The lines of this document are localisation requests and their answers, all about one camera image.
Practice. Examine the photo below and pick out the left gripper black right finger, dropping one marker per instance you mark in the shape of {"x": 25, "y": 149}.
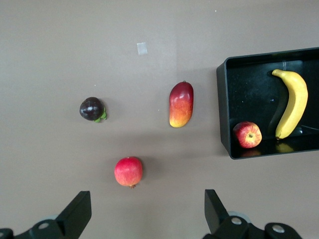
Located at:
{"x": 216, "y": 219}

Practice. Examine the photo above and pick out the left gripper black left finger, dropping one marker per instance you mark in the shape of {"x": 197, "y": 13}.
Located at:
{"x": 72, "y": 216}

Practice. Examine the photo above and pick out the black plastic box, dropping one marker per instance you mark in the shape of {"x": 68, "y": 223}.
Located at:
{"x": 246, "y": 99}

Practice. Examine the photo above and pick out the red pomegranate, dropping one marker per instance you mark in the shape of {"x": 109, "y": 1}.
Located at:
{"x": 128, "y": 171}

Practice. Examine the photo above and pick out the red apple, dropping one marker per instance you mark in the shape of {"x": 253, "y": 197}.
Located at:
{"x": 247, "y": 135}

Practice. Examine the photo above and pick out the dark purple eggplant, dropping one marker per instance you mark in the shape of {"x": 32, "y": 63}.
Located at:
{"x": 91, "y": 109}

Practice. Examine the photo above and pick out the red yellow mango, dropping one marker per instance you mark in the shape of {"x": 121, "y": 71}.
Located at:
{"x": 181, "y": 104}

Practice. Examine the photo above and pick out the yellow banana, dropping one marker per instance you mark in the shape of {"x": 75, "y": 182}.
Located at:
{"x": 295, "y": 104}

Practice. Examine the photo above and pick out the clear tape piece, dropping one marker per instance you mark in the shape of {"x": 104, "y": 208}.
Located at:
{"x": 142, "y": 48}

